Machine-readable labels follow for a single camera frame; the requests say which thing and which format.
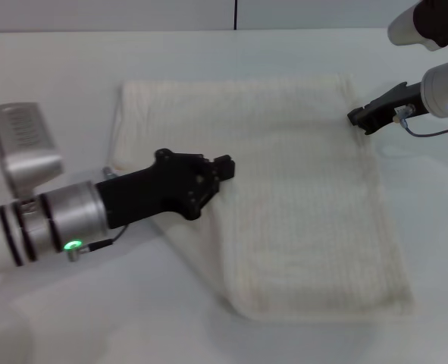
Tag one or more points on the white ribbed towel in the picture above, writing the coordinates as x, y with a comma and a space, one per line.
292, 212

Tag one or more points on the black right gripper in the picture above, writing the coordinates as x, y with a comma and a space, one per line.
394, 104

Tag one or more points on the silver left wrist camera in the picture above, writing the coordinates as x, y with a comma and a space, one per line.
22, 144

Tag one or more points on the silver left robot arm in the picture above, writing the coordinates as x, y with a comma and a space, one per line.
45, 223

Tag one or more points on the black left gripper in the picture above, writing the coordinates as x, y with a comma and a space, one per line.
163, 189

